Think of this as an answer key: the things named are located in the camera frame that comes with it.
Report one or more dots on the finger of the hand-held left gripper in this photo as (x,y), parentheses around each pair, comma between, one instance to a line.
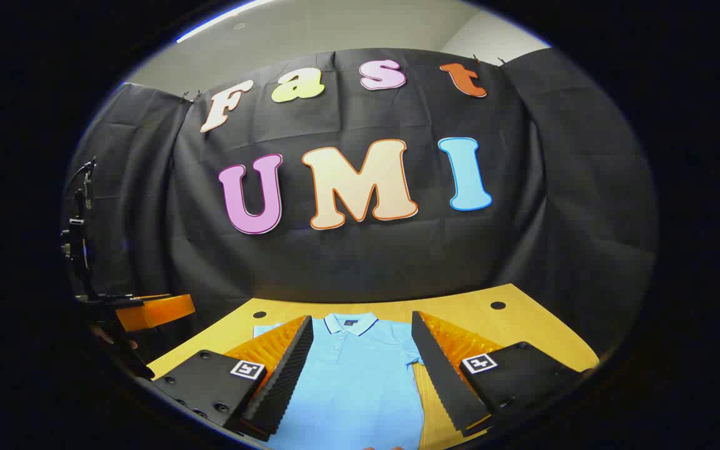
(160,311)

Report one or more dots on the light blue polo T-shirt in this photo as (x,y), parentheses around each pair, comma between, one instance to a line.
(354,387)

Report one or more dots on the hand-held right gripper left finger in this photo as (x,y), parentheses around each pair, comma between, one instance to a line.
(285,381)

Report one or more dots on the black backdrop cloth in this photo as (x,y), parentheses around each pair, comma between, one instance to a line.
(366,262)

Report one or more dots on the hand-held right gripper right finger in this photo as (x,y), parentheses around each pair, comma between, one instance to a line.
(444,381)

